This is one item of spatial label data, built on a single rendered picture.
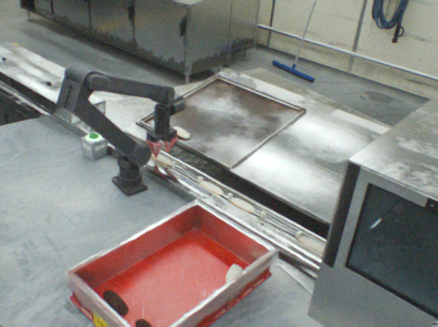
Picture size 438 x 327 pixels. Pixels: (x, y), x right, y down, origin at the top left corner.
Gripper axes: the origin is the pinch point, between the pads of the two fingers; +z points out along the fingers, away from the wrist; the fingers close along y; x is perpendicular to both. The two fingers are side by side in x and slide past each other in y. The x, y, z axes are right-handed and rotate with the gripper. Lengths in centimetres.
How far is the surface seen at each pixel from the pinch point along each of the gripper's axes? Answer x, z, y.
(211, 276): 53, 6, 30
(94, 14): -324, 46, -201
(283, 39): -188, 67, -369
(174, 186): 16.2, 3.4, 9.0
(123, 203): 8.7, 6.3, 25.5
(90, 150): -21.7, 2.0, 16.8
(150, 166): 2.3, 2.1, 7.8
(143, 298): 46, 6, 49
